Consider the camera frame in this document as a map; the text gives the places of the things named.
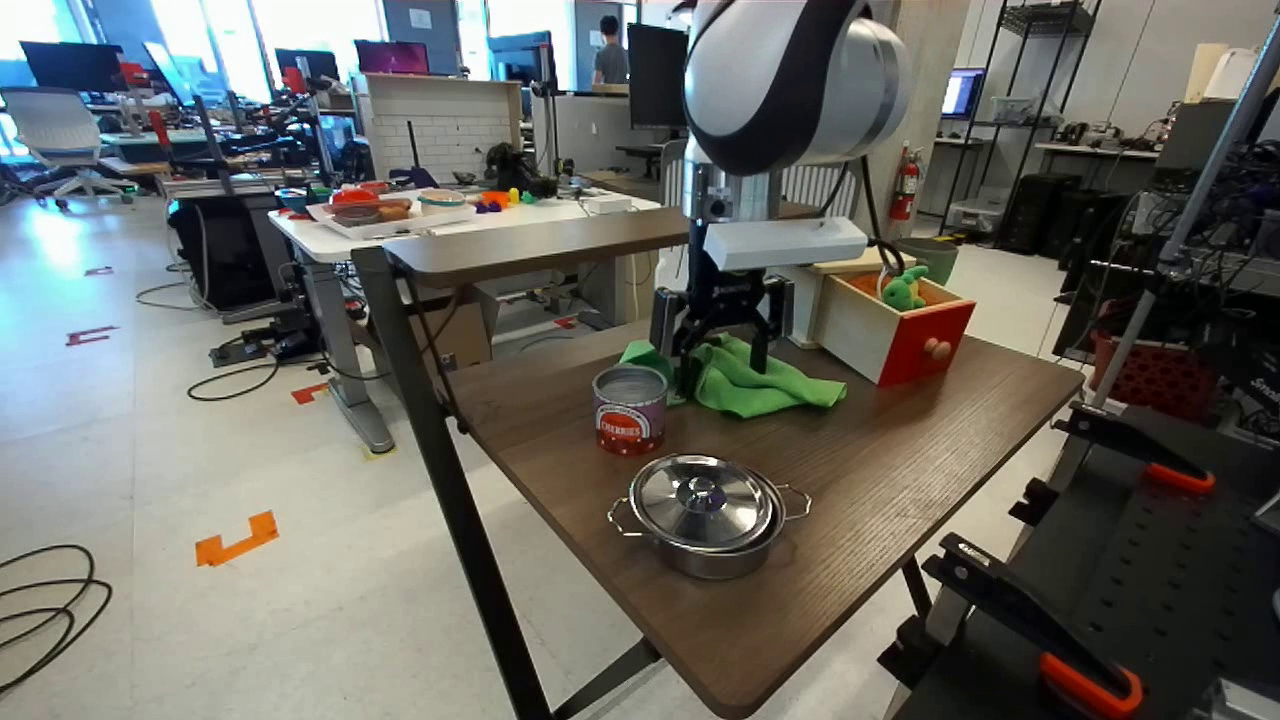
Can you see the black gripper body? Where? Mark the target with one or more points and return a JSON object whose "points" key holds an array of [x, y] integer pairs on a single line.
{"points": [[727, 294]]}

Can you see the green cloth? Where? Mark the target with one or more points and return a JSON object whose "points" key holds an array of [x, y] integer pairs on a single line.
{"points": [[745, 384]]}

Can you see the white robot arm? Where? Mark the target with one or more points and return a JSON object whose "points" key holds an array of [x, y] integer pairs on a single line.
{"points": [[787, 83]]}

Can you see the light wooden box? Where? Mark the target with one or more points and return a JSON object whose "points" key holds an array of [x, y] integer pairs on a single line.
{"points": [[802, 302]]}

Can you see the tin can with red label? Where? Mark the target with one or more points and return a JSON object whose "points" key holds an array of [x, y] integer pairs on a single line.
{"points": [[629, 418]]}

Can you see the white ribbed panel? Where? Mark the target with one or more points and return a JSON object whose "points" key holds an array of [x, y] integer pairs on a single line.
{"points": [[834, 195]]}

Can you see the green toy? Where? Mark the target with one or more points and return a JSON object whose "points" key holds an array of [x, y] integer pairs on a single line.
{"points": [[905, 284]]}

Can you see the stainless steel pot lid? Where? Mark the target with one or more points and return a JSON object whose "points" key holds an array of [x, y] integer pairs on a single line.
{"points": [[702, 503]]}

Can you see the red fronted wooden drawer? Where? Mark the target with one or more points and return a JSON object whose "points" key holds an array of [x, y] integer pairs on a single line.
{"points": [[923, 347]]}

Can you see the red fire extinguisher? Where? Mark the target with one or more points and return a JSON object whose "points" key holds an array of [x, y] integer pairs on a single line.
{"points": [[905, 184]]}

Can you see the large black monitor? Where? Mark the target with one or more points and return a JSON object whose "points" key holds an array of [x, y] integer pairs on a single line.
{"points": [[656, 73]]}

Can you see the person in blue shirt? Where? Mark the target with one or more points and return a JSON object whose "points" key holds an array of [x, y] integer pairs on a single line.
{"points": [[608, 53]]}

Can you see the lit screen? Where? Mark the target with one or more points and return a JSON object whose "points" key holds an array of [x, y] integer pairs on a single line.
{"points": [[960, 92]]}

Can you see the blue screen monitor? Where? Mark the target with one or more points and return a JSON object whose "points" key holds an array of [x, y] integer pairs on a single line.
{"points": [[520, 56]]}

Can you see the white partition panel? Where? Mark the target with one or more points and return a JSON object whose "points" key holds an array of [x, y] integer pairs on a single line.
{"points": [[446, 125]]}

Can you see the orange objects pile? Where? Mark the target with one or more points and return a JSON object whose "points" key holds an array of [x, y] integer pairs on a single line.
{"points": [[360, 203]]}

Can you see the black metal rack shelf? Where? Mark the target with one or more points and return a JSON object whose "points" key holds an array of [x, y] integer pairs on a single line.
{"points": [[1020, 83]]}

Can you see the white desk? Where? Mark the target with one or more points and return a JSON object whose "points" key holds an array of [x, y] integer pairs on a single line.
{"points": [[332, 247]]}

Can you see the red crate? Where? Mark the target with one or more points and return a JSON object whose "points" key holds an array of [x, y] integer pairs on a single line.
{"points": [[1162, 380]]}

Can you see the purple screen monitor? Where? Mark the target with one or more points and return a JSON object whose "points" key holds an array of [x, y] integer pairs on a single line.
{"points": [[392, 56]]}

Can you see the black perforated board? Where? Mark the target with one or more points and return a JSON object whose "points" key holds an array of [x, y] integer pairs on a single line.
{"points": [[1174, 584]]}

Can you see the grey aluminium pole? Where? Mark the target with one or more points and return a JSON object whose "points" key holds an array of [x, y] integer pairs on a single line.
{"points": [[1207, 167]]}

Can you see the white office chair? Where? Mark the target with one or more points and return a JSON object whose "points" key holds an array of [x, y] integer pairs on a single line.
{"points": [[63, 132]]}

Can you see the dark computer monitor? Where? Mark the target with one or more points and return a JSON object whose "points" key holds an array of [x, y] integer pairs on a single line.
{"points": [[74, 67]]}

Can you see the black metal table frame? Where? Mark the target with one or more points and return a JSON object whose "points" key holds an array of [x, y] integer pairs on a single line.
{"points": [[432, 442]]}

